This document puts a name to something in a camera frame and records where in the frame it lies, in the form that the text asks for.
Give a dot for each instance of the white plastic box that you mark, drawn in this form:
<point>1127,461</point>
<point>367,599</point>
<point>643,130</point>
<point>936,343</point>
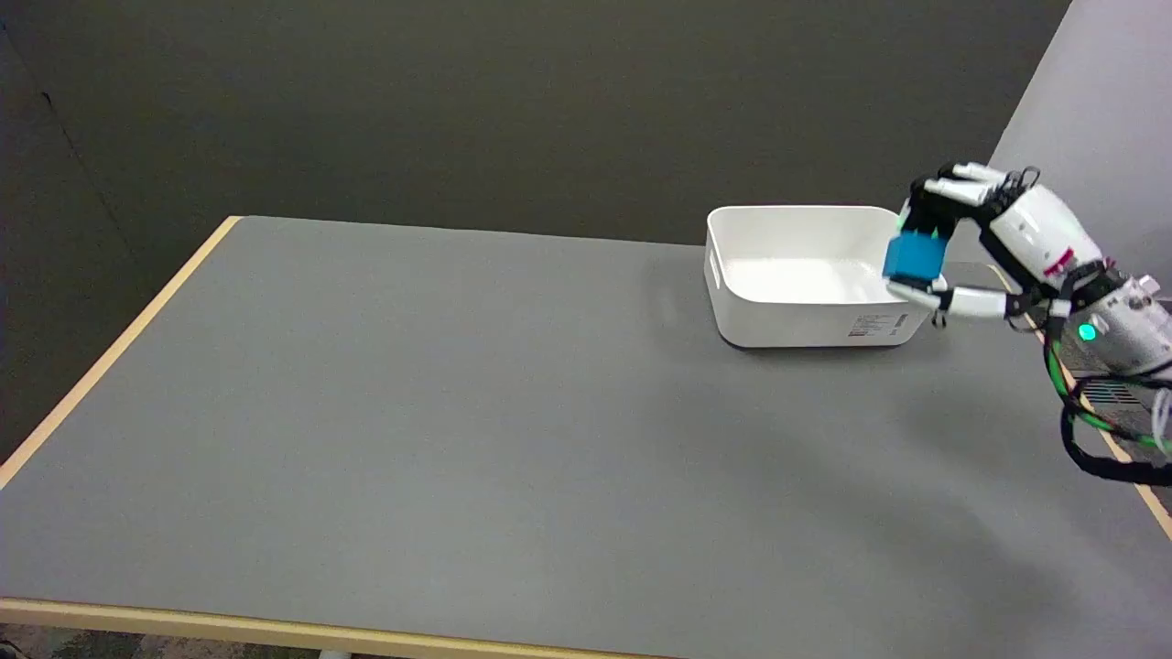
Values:
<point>798,275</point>

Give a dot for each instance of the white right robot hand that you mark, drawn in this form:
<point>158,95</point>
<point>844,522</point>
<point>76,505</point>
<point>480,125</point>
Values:
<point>1039,233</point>

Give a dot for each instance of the blue wooden cube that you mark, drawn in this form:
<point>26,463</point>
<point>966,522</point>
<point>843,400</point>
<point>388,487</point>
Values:
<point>914,256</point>

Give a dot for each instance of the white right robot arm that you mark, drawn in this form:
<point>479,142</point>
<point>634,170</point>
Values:
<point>1128,328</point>

